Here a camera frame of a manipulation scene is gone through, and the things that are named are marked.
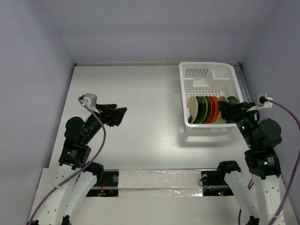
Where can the silver foil tape strip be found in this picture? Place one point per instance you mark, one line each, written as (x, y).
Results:
(159, 183)

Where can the orange plate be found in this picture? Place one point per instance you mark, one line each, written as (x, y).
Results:
(215, 109)

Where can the white plastic dish rack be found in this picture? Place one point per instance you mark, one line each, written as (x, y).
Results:
(207, 79)

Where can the aluminium rail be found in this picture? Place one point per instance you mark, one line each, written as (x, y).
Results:
(241, 80)

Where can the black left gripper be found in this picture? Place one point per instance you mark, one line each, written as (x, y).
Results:
(111, 115)

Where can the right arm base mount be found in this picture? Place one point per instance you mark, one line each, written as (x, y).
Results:
(213, 185)

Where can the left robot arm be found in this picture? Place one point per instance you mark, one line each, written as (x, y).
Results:
(76, 173)

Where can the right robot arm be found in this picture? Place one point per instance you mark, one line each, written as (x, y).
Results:
(261, 137)

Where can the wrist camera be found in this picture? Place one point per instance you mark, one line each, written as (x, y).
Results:
(263, 102)
(89, 100)

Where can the lime green plate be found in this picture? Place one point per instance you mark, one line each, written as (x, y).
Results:
(205, 119)

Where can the cream plate with black pattern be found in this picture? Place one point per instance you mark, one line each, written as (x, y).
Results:
(192, 106)

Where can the beige plate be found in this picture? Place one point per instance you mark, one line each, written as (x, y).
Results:
(219, 120)

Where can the yellow patterned plate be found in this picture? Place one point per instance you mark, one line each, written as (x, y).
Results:
(209, 101)

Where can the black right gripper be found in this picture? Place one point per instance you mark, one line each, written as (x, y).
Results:
(237, 115)

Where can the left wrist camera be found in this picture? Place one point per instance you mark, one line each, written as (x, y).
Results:
(89, 100)

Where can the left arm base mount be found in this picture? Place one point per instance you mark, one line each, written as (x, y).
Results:
(107, 187)

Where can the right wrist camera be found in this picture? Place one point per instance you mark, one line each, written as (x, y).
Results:
(263, 102)

